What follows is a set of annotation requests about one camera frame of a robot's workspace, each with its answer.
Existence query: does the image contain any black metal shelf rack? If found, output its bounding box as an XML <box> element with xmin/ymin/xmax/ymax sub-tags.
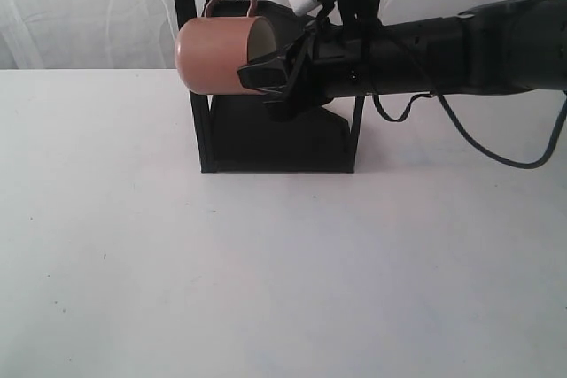
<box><xmin>174</xmin><ymin>0</ymin><xmax>379</xmax><ymax>173</ymax></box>

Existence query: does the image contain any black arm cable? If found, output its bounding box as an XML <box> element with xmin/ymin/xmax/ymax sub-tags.
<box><xmin>361</xmin><ymin>19</ymin><xmax>567</xmax><ymax>170</ymax></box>

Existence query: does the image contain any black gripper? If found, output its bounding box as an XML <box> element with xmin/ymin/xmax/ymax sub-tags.
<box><xmin>236</xmin><ymin>19</ymin><xmax>470</xmax><ymax>121</ymax></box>

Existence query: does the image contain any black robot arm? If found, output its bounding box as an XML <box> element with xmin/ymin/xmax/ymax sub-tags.
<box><xmin>238</xmin><ymin>0</ymin><xmax>566</xmax><ymax>120</ymax></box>

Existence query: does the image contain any pink ceramic mug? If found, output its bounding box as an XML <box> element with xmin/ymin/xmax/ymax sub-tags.
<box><xmin>175</xmin><ymin>0</ymin><xmax>277</xmax><ymax>95</ymax></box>

